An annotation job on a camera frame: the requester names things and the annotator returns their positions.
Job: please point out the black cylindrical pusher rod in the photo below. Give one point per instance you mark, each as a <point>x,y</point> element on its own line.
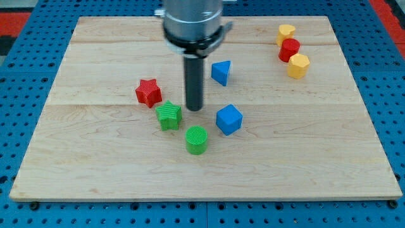
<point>193,82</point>

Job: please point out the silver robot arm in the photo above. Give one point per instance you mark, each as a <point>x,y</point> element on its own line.
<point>193,29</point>

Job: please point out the red star block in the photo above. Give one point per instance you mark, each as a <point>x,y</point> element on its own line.
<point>148,92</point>

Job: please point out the green star block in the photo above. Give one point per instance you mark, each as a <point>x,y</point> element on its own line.
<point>169,116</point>

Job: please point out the blue triangle block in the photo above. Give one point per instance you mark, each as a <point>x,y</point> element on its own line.
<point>220,72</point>

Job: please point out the blue cube block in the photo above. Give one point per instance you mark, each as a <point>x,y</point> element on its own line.
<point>229,119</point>

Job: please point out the green cylinder block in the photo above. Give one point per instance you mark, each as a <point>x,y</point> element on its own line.
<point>196,138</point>

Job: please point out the yellow heart block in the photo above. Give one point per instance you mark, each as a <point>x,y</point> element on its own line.
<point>285,31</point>

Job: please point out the red cylinder block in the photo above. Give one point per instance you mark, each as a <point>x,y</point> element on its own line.
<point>288,48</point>

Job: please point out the light wooden board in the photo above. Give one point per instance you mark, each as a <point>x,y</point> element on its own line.
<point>308,139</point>

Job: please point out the yellow hexagon block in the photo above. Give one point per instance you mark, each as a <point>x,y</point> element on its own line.
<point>298,66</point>

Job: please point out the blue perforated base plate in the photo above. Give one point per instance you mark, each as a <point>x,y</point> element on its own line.
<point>31,64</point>

